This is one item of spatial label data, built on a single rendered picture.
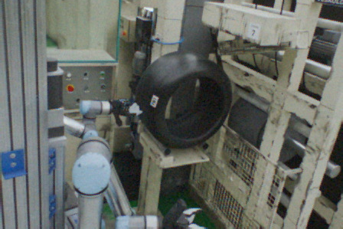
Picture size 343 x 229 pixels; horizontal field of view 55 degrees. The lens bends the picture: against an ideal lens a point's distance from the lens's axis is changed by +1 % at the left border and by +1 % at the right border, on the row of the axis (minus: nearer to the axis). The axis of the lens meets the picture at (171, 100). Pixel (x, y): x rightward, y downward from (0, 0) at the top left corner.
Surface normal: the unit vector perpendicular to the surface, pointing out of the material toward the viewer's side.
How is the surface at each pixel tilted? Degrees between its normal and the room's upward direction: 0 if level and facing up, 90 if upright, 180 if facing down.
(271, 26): 90
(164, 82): 63
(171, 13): 90
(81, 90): 90
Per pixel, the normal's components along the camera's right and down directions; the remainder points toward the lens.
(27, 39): 0.58, 0.36
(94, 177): 0.18, 0.25
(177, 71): 0.01, -0.29
